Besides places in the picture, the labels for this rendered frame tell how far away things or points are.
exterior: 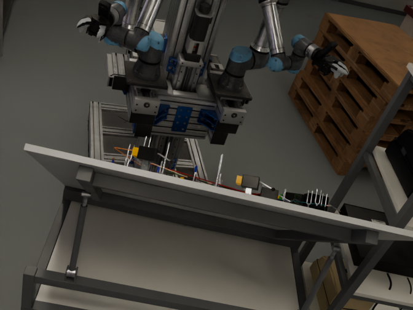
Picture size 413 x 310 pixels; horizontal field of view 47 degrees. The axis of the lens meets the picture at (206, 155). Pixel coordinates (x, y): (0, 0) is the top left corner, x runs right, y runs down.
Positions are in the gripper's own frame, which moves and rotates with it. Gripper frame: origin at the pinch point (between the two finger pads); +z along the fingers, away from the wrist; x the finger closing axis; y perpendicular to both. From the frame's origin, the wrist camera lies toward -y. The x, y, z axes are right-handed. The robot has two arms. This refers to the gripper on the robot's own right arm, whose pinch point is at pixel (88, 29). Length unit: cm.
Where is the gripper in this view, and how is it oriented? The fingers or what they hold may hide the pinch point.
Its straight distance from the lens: 204.3
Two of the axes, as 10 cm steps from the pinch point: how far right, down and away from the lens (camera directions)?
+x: -8.9, -4.6, -0.5
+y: -3.9, 7.0, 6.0
